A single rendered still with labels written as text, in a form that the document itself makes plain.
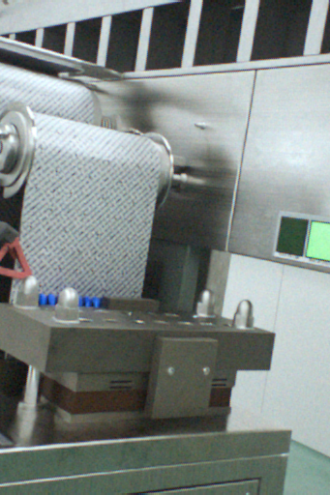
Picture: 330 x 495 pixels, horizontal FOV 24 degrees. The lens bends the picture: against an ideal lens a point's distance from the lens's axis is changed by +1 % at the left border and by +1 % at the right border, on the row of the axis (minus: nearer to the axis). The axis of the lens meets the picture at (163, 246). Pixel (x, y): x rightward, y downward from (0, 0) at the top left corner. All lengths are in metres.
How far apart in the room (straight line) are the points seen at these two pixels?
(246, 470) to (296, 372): 3.18
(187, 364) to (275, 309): 3.36
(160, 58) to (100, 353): 0.74
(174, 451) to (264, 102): 0.55
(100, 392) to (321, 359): 3.21
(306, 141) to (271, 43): 0.24
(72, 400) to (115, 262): 0.29
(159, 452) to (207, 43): 0.76
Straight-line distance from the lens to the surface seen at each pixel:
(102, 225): 1.23
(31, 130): 1.16
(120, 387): 1.08
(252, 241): 1.23
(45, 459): 0.96
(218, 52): 1.48
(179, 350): 1.08
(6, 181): 1.21
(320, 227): 1.12
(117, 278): 1.26
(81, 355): 1.02
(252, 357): 1.20
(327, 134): 1.15
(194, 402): 1.12
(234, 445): 1.14
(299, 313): 4.32
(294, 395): 4.35
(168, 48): 1.60
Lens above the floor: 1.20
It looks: 3 degrees down
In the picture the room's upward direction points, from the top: 9 degrees clockwise
